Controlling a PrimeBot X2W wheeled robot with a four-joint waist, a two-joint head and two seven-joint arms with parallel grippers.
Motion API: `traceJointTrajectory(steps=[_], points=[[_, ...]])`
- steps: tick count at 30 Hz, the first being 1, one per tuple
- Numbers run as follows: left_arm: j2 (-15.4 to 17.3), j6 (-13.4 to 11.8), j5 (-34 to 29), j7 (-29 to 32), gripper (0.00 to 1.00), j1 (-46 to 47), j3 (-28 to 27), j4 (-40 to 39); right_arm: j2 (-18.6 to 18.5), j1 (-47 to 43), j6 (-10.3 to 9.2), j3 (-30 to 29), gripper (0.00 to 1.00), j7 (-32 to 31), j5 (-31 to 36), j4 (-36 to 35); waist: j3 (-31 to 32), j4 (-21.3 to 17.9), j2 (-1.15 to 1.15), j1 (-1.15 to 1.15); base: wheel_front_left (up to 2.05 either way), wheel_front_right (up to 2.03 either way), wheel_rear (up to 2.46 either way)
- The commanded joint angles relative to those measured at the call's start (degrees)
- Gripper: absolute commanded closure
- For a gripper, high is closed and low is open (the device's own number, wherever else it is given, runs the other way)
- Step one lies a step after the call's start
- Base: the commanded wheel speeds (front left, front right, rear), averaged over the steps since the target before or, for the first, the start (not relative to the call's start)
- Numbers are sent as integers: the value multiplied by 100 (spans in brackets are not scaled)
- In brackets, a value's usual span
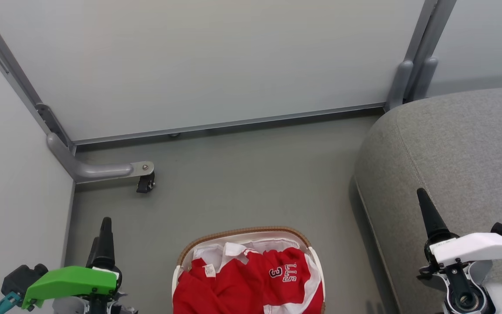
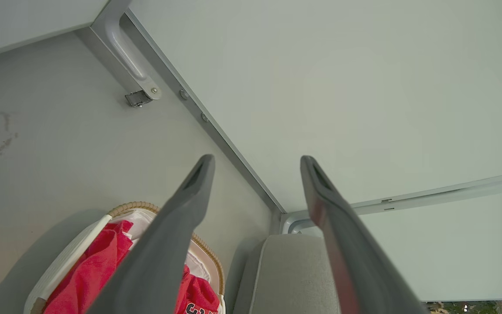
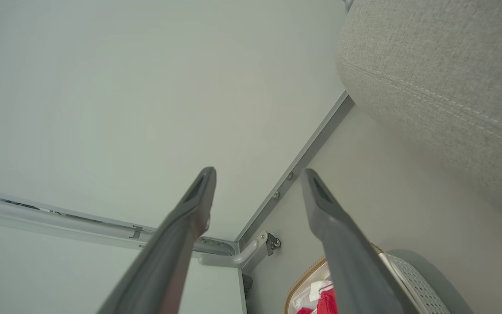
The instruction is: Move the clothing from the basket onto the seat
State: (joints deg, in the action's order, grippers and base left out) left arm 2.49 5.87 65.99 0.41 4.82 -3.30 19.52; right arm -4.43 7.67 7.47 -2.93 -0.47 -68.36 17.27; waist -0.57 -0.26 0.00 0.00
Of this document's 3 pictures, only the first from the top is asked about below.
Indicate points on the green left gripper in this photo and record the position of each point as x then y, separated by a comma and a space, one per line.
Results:
70, 281

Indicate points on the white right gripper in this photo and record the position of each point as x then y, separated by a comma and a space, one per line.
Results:
473, 248

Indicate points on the red garment with white trim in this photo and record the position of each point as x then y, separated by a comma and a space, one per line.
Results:
216, 290

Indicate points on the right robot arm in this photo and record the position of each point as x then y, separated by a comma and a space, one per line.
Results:
469, 296

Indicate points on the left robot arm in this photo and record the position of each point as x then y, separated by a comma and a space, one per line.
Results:
72, 306

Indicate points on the grey fabric sofa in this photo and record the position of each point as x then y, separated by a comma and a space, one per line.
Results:
451, 165

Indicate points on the grey partition foot with screw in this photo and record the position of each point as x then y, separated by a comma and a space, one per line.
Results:
98, 170

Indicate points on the black caster wheel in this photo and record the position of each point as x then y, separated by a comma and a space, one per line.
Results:
145, 183

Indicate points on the brown wicker laundry basket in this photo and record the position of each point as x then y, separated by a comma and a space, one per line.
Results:
242, 231

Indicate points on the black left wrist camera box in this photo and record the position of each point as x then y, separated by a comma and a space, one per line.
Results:
22, 277

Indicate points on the grey double partition post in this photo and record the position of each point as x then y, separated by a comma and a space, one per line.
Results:
421, 56

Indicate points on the grey partition base rail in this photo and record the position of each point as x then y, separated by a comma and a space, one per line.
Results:
233, 123

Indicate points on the grey partition post with hinge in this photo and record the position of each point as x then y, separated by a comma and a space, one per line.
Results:
11, 69

